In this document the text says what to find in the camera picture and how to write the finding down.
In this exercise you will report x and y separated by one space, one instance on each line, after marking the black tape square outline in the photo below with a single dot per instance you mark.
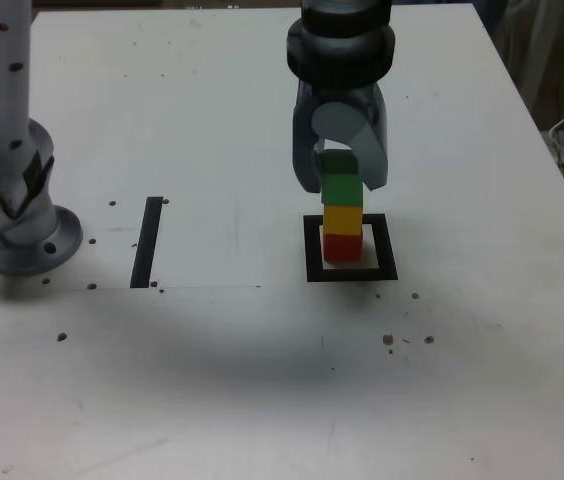
312 250

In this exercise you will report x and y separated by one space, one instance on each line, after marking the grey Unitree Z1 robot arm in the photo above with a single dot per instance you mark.
2 100

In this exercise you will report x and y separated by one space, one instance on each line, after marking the yellow cube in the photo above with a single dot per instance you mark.
342 220

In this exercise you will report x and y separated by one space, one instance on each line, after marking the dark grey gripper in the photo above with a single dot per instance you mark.
347 95

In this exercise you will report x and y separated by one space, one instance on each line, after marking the black tape strip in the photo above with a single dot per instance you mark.
146 245

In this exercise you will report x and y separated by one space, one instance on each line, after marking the red cube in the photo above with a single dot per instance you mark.
342 248

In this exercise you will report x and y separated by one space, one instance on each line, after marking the grey background furniture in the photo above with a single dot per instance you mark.
539 50

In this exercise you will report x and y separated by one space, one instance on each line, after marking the green cube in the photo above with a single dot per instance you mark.
342 192

